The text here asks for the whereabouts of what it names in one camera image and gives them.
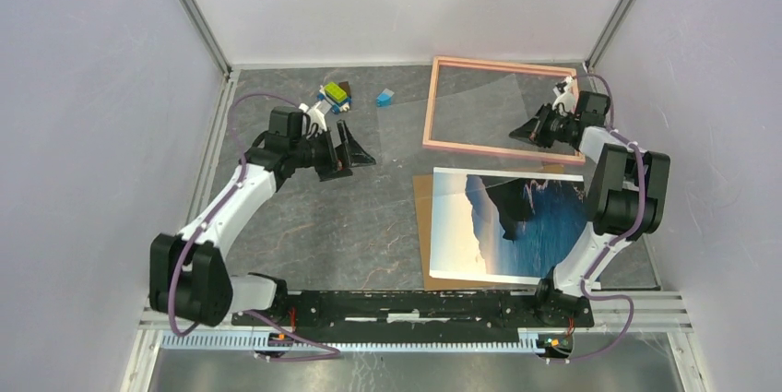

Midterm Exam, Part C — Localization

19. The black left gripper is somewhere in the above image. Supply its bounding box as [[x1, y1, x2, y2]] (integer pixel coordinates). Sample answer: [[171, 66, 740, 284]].
[[290, 121, 375, 183]]

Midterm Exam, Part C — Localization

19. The clear plastic sheet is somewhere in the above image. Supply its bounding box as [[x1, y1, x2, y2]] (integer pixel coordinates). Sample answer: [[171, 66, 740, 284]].
[[376, 66, 587, 181]]

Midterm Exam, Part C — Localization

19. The brown cardboard backing board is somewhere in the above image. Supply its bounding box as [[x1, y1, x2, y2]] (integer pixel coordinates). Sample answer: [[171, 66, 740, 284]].
[[412, 164, 566, 292]]

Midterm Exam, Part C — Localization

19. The mountain landscape photo print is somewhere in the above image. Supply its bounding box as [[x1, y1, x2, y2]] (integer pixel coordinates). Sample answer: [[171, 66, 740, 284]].
[[428, 167, 598, 287]]

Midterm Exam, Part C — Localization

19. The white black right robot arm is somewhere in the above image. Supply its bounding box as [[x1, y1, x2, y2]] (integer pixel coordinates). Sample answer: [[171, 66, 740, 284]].
[[510, 85, 671, 326]]

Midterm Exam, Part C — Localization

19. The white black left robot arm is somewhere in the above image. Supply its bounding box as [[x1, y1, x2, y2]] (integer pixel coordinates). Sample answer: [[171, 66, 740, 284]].
[[148, 106, 376, 334]]

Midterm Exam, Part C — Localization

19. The blue grey toy block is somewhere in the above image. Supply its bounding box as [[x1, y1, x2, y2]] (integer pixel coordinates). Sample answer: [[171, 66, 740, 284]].
[[375, 89, 395, 107]]

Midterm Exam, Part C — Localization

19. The blue green toy car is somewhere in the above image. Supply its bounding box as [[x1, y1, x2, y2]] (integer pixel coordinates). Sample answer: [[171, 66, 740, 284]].
[[317, 82, 351, 114]]

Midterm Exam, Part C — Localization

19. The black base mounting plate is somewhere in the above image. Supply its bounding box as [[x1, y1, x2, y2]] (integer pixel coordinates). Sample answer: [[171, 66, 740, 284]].
[[265, 290, 595, 343]]

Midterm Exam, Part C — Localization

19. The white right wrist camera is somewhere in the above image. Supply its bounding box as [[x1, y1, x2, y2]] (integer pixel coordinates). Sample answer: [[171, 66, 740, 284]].
[[552, 76, 577, 115]]

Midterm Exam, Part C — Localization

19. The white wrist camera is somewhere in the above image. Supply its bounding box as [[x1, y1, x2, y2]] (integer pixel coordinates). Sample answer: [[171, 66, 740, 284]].
[[298, 101, 330, 136], [552, 76, 577, 115]]

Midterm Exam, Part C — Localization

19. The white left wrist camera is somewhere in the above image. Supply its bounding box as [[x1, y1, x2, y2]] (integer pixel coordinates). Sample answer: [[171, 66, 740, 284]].
[[298, 101, 330, 136]]

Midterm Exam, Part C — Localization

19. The pink wooden picture frame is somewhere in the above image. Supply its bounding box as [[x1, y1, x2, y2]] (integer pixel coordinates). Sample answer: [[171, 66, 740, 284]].
[[421, 55, 586, 165]]

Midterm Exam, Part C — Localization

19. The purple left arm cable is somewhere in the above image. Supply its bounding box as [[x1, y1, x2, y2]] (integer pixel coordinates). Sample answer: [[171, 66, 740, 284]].
[[168, 93, 342, 363]]

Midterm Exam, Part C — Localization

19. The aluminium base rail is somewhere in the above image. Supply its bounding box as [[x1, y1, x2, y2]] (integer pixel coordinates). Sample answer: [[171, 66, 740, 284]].
[[141, 290, 693, 353]]

